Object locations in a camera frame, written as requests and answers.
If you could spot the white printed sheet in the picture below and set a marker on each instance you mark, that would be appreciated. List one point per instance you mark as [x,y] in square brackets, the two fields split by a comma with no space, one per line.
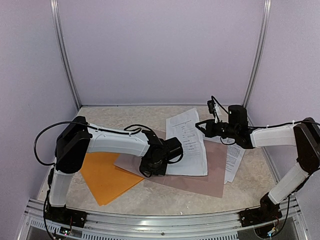
[218,139]
[194,160]

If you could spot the white printed sheet back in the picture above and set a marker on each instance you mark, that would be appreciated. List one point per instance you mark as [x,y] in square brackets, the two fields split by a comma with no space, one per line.
[218,139]

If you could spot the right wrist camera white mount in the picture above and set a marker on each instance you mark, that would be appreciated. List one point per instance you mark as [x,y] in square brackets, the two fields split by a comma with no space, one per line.
[214,109]

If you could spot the orange folder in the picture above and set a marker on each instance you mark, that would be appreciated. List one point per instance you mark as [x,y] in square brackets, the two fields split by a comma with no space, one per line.
[106,181]

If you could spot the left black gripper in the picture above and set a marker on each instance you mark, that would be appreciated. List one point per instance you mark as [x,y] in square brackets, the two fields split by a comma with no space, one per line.
[144,169]

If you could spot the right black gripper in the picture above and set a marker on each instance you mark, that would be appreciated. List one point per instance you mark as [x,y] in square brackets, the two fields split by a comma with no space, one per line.
[209,131]

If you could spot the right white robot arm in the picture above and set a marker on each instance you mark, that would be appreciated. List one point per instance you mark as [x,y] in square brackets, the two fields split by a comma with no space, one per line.
[300,137]

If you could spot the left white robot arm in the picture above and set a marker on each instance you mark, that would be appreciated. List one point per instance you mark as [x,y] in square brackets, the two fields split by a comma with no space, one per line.
[92,150]

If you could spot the aluminium frame post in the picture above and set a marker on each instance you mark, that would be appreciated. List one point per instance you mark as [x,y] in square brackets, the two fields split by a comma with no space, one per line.
[54,5]
[258,52]

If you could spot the right aluminium frame post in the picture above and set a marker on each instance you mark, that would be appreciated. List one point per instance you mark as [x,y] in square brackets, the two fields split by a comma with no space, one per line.
[258,52]

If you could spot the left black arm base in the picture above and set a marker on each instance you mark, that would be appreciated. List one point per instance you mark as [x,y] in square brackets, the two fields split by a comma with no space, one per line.
[65,216]

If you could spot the left aluminium frame post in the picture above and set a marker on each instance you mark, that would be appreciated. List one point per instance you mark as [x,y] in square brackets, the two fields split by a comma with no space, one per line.
[54,5]

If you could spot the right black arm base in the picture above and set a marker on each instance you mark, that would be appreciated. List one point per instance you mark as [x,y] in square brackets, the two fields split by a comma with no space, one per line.
[260,215]

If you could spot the white printed sheet dense text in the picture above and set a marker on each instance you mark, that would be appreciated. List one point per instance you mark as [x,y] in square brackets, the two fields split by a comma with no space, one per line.
[234,157]

